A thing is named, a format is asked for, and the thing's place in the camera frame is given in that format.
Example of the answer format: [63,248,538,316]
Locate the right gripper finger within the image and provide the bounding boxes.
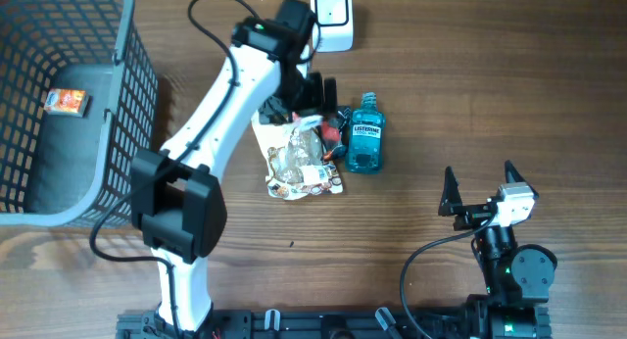
[438,167,463,217]
[504,160,539,200]

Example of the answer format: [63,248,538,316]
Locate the red small packet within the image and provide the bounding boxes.
[319,116,348,162]

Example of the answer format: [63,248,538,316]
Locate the beige snack pouch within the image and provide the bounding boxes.
[251,113,344,201]

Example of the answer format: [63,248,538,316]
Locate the blue mouthwash bottle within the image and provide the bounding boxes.
[345,92,386,174]

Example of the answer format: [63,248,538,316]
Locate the orange small box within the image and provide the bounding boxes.
[43,88,90,117]

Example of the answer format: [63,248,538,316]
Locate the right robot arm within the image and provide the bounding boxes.
[438,161,557,339]

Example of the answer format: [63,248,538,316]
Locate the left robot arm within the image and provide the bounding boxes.
[130,12,328,338]

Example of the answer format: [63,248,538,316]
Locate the white barcode scanner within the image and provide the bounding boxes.
[311,0,354,53]

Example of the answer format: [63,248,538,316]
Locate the grey plastic shopping basket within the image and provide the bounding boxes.
[1,0,158,227]

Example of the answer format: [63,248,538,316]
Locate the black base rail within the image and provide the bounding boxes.
[116,308,553,339]

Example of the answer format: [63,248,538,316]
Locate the left black cable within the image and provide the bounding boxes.
[87,0,264,338]

